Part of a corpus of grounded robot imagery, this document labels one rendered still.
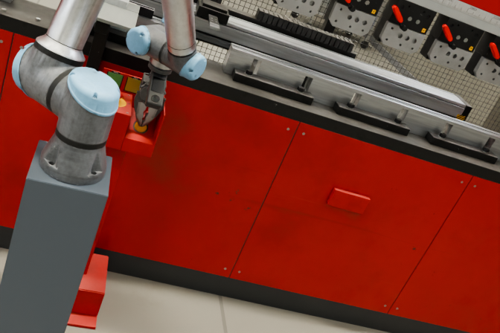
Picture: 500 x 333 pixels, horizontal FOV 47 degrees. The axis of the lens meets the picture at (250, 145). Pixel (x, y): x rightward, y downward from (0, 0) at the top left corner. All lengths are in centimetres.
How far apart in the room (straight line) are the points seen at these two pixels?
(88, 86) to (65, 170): 20
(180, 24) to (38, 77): 35
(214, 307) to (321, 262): 46
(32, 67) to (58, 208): 32
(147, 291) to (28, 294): 85
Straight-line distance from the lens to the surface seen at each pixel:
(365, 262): 245
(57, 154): 136
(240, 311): 242
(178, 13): 140
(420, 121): 230
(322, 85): 212
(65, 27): 136
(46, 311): 158
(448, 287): 268
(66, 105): 131
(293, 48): 233
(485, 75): 231
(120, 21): 178
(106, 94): 129
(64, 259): 147
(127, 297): 228
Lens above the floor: 152
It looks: 24 degrees down
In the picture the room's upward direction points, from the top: 23 degrees clockwise
